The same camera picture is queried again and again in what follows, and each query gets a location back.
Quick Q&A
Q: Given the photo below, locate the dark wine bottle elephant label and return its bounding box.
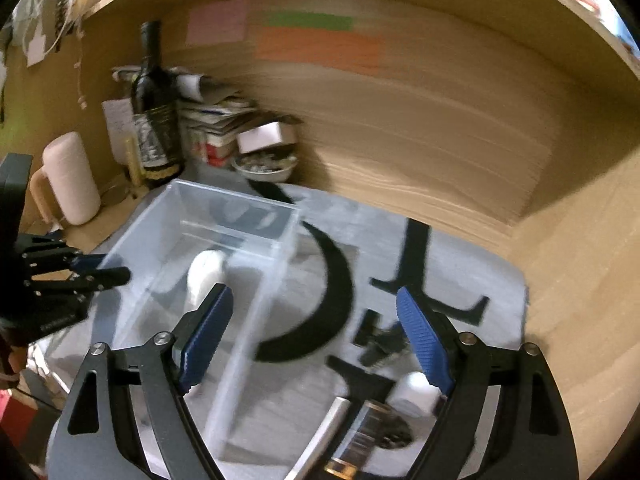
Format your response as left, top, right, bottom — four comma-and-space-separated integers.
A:
131, 21, 186, 188

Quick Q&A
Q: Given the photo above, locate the pink paper note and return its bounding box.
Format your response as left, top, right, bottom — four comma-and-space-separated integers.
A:
186, 0, 250, 47

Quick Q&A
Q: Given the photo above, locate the small black rectangular block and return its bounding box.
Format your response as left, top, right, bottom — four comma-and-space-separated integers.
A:
352, 309, 381, 348

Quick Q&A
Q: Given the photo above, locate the white handwritten note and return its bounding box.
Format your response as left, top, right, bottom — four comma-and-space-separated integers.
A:
102, 99, 134, 166

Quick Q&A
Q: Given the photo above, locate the silver metal cylinder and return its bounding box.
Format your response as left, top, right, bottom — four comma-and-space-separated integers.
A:
284, 396, 350, 480

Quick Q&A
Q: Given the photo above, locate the white handheld massager device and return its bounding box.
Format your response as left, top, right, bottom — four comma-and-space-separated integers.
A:
184, 250, 226, 312

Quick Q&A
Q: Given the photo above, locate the green paper note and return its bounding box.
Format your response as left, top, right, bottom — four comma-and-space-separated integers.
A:
264, 10, 354, 32

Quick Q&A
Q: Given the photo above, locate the black clip-on microphone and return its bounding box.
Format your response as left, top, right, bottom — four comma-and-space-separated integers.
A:
359, 323, 409, 370

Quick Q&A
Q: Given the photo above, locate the clear plastic storage bin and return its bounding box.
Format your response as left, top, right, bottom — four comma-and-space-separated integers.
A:
44, 180, 299, 456

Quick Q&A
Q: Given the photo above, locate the white card box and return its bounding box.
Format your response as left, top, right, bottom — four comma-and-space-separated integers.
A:
236, 122, 297, 154

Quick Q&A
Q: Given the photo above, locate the white bowl of stones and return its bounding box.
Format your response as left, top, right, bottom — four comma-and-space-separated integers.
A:
232, 153, 298, 183

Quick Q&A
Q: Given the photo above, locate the pink insulated mug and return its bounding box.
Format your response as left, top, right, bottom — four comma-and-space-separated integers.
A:
28, 131, 101, 226

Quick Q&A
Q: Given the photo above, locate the grey mat with black letters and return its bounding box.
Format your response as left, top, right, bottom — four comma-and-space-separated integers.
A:
44, 164, 527, 479

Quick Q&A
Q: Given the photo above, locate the beige lip balm tube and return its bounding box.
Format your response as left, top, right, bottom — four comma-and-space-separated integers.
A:
125, 136, 144, 188

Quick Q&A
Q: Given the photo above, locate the round black watch dial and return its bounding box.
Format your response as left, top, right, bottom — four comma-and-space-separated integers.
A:
376, 415, 413, 450

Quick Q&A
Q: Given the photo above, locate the stack of books and papers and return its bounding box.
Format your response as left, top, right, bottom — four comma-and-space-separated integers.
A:
114, 65, 258, 159

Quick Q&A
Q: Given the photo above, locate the orange paper note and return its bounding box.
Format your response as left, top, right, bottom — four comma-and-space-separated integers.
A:
255, 27, 383, 75

